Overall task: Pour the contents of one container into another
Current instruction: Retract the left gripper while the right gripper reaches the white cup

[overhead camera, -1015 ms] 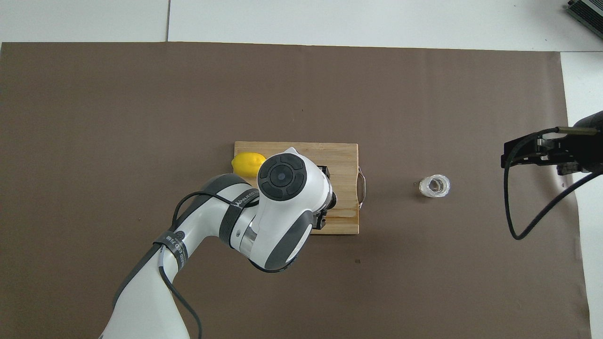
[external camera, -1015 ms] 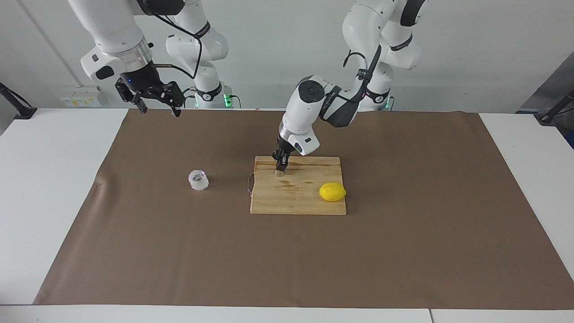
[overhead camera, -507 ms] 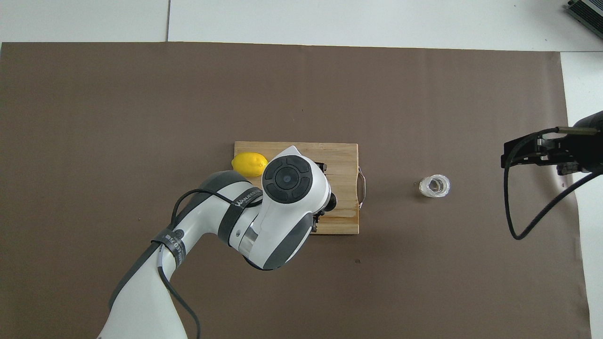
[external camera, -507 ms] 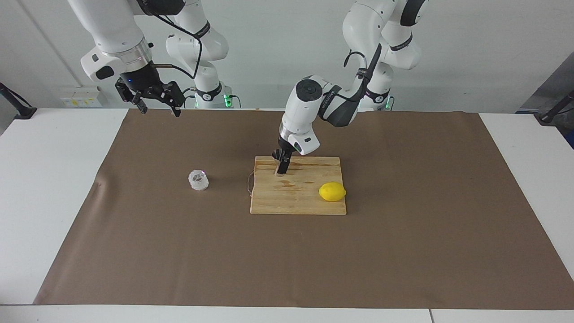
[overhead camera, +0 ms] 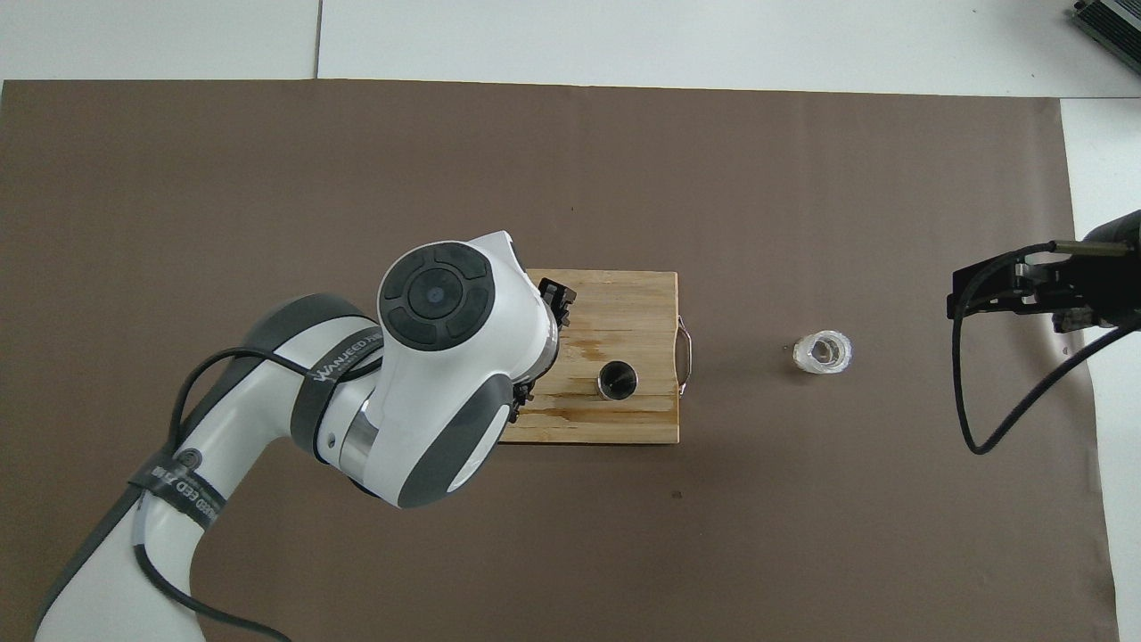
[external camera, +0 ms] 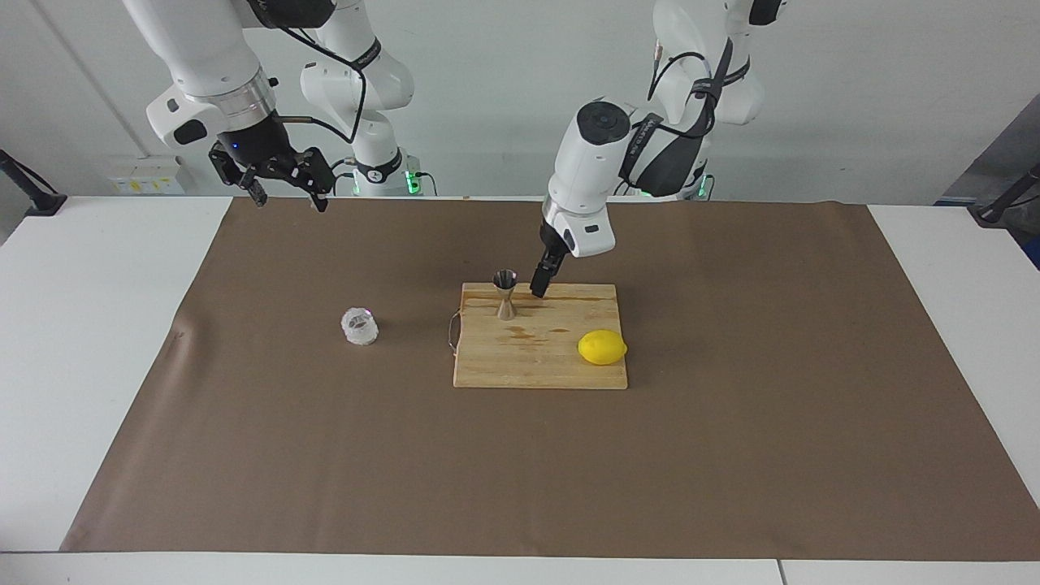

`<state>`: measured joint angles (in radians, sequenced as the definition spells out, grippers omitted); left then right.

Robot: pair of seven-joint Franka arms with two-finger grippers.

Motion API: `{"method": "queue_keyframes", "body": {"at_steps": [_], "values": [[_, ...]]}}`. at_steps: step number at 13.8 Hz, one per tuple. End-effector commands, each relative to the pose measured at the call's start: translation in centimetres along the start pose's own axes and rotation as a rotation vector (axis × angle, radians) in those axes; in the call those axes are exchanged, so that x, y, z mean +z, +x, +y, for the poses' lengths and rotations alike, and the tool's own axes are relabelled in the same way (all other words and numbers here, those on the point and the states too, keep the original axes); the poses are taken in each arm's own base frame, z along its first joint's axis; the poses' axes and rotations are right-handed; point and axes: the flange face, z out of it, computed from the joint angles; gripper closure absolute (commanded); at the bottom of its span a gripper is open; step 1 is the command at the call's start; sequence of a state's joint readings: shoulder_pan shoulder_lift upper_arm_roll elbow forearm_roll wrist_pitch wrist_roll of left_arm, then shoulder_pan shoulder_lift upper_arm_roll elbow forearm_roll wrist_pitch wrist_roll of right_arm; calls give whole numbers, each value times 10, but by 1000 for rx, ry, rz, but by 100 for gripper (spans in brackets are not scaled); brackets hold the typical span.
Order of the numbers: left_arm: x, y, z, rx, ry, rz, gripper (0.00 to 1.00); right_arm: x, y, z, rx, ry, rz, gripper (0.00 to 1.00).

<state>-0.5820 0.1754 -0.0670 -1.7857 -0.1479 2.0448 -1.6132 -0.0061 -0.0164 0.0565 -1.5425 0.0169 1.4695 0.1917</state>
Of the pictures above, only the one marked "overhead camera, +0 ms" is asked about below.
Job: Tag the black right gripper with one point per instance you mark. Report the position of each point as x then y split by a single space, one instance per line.
1110 285

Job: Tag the steel double jigger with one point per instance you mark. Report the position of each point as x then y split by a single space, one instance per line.
618 381

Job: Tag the clear textured glass cup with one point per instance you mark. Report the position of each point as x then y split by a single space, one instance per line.
822 352

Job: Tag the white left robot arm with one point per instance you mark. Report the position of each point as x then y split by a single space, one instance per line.
446 392

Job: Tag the wooden cutting board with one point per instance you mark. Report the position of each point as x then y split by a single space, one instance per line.
624 303

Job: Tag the grey finned electronics box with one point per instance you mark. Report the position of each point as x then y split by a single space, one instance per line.
1114 18

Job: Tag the brown paper table mat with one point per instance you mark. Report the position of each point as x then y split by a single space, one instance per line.
267 178

